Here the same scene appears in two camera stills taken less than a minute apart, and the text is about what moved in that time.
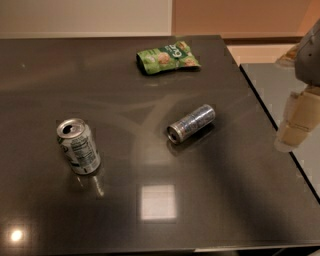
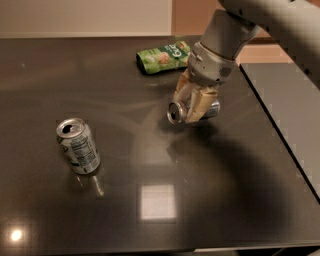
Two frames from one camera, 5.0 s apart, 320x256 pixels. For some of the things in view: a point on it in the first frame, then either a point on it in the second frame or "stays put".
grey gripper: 310,61 -> 209,67
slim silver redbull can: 191,124 -> 177,111
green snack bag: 174,56 stays put
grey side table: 274,83 stays put
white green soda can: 80,145 stays put
